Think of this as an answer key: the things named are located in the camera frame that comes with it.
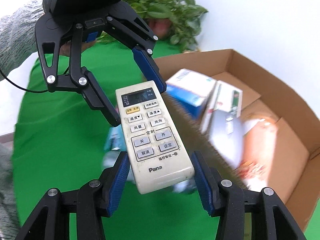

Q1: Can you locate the grey knit left sleeve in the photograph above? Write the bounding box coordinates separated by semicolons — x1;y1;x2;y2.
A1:
0;1;44;80

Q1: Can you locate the green potted plant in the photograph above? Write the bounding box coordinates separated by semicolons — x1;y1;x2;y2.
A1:
96;0;209;53

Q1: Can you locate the blue white 999 box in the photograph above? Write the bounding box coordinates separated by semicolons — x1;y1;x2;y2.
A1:
166;68;216;119

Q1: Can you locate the orange white paper cup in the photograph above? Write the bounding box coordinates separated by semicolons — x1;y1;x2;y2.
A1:
236;113;278;192

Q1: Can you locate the white green medicine box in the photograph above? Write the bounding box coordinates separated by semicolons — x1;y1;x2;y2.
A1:
200;80;242;133

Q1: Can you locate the green tablecloth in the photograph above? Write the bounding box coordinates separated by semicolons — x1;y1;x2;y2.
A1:
11;39;320;240

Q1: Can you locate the grey knit right sleeve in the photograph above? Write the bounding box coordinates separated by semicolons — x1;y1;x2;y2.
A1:
1;144;20;239

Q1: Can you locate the brown cardboard box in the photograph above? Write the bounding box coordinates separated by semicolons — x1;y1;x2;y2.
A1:
155;49;319;230

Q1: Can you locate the grey computer mouse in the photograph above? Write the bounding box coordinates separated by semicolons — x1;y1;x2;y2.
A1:
209;110;244;170

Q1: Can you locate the white air conditioner remote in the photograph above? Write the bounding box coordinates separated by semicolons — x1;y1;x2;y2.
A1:
116;81;195;185

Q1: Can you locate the black cable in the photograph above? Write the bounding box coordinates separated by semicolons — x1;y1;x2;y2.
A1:
0;65;71;94

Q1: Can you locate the person left hand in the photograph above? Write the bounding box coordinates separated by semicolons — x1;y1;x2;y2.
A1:
58;41;96;58

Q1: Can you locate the grey knit sleeve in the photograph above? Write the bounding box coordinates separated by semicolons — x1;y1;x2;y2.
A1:
1;144;20;239
0;1;44;80

